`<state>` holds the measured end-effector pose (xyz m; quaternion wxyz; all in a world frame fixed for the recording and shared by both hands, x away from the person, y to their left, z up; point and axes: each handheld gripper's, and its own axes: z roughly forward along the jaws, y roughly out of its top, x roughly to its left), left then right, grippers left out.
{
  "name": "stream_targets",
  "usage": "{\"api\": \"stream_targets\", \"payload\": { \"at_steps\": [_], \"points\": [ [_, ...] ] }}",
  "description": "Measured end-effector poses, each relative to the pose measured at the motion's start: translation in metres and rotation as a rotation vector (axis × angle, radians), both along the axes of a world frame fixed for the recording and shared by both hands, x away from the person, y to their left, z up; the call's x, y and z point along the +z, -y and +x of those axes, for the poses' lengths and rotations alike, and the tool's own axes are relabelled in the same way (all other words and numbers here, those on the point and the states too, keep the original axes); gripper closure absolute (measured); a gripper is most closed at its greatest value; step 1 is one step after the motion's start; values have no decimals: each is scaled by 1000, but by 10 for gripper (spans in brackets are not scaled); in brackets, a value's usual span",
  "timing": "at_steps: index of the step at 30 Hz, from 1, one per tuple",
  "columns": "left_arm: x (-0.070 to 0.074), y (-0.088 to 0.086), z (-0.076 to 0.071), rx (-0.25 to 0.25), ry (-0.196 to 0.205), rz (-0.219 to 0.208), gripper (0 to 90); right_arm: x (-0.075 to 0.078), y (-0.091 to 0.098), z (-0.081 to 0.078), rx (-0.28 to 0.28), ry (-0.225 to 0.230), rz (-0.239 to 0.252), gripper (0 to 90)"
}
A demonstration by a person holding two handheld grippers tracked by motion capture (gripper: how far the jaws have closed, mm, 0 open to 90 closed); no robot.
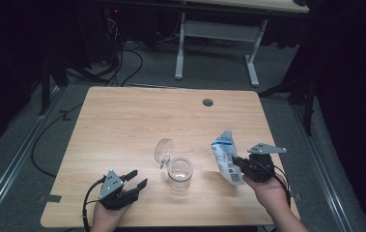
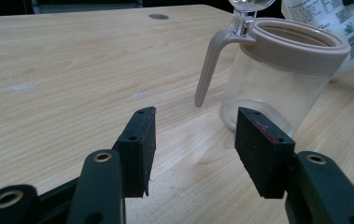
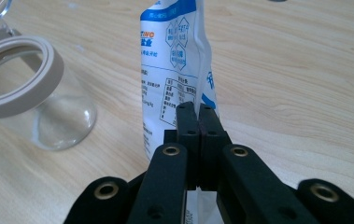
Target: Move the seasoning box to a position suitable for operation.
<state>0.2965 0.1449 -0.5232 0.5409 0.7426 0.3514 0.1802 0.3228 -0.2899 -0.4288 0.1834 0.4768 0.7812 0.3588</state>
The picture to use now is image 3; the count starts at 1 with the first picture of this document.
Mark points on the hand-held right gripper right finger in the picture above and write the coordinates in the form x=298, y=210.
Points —
x=210, y=140

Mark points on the white printed plastic pouch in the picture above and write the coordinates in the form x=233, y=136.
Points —
x=171, y=62

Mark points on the clear glass clip-top jar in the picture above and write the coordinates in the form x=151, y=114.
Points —
x=65, y=124

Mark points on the dark round table grommet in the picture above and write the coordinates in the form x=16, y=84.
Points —
x=277, y=0

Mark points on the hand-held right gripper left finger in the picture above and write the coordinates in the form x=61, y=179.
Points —
x=190, y=140

